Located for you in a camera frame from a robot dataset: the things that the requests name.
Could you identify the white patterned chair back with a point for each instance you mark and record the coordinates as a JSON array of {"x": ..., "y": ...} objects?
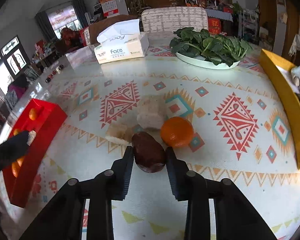
[{"x": 169, "y": 19}]

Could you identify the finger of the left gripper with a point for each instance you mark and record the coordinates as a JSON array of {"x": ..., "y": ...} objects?
[{"x": 13, "y": 148}]

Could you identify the white oval plate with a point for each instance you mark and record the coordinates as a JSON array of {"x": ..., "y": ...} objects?
[{"x": 200, "y": 61}]

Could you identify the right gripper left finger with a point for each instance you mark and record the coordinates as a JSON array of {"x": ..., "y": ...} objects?
[{"x": 63, "y": 215}]

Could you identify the white tissue box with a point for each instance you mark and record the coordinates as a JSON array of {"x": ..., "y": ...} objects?
[{"x": 122, "y": 47}]

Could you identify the green spinach leaves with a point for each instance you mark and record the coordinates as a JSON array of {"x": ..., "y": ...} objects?
[{"x": 216, "y": 49}]

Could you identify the beige sugarcane chunk back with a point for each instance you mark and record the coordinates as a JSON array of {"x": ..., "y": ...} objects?
[{"x": 119, "y": 134}]

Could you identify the yellow taped cardboard tray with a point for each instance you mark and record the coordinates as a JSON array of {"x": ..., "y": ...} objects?
[{"x": 272, "y": 64}]

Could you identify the large brown date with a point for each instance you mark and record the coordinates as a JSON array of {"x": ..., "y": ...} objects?
[{"x": 149, "y": 155}]

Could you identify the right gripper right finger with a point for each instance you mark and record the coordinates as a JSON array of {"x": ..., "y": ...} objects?
[{"x": 235, "y": 216}]

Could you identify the large orange mandarin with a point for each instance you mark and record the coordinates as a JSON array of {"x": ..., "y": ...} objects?
[{"x": 16, "y": 168}]

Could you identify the beige sugarcane chunk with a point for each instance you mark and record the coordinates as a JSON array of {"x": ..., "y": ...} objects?
[
  {"x": 119, "y": 134},
  {"x": 151, "y": 112},
  {"x": 31, "y": 136}
]

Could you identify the small orange mandarin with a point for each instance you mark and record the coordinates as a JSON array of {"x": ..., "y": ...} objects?
[{"x": 33, "y": 114}]

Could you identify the beige sugarcane chunk front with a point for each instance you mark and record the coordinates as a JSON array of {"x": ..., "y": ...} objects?
[{"x": 151, "y": 112}]

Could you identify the small toy items cluster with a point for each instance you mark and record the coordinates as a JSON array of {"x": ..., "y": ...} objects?
[{"x": 55, "y": 71}]

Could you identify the brown chair back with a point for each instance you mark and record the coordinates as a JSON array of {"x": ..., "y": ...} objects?
[{"x": 113, "y": 26}]

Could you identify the red shallow box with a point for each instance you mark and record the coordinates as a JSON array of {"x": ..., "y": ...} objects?
[{"x": 49, "y": 120}]

